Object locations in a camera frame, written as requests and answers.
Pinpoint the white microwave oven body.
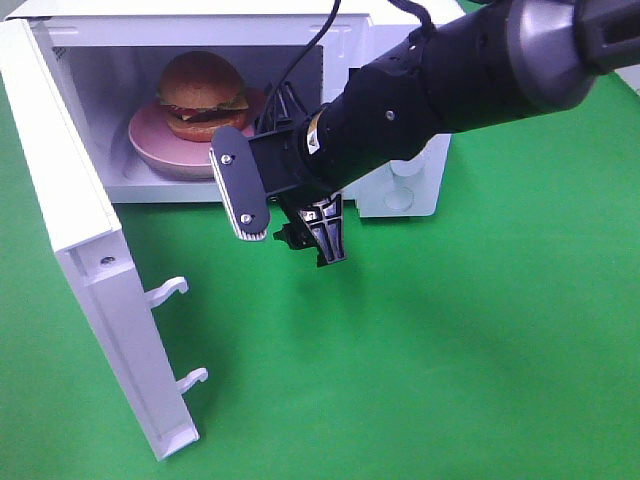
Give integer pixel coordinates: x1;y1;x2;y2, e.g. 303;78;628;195
1;1;451;217

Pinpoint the white microwave door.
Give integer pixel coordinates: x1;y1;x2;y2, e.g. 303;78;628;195
1;19;208;460

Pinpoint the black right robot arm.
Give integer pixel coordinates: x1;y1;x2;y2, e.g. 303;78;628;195
252;1;639;265

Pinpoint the round white door release button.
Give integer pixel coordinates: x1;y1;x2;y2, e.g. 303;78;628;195
383;187;414;212

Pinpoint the lower white microwave knob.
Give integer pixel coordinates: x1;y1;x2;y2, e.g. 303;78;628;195
389;158;425;177

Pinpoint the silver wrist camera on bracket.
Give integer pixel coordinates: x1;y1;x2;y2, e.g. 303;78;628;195
210;126;305;241

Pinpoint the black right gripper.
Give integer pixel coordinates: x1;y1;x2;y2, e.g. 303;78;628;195
255;82;346;266

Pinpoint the burger with orange bun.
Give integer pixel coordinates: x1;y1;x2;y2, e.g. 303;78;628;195
157;51;249;142

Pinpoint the green table cloth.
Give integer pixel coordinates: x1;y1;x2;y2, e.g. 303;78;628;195
1;75;639;479

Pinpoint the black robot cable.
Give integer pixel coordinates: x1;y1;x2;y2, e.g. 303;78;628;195
262;0;436;126

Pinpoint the pink round plate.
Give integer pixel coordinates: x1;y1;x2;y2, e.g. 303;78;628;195
128;88;266;180

